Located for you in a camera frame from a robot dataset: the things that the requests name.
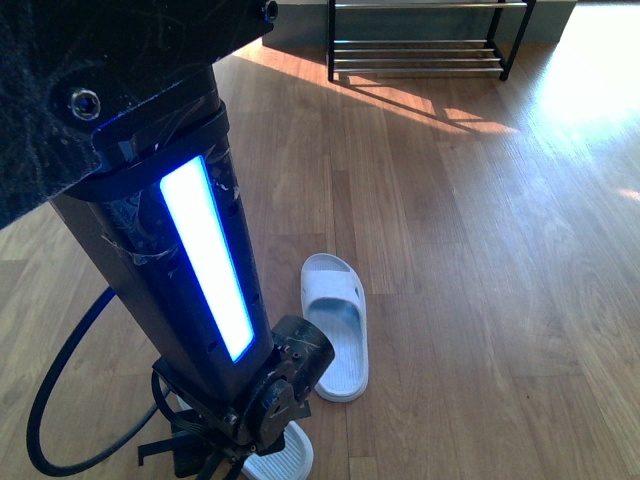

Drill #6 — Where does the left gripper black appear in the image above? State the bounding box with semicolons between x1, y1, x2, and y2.
138;316;334;479

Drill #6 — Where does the light blue slipper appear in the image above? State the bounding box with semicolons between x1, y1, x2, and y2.
301;253;369;403
174;394;315;480

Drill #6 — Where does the black metal shoe rack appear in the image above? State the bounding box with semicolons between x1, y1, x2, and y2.
326;1;536;83

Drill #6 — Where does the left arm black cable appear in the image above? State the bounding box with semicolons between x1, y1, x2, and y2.
27;285;166;477

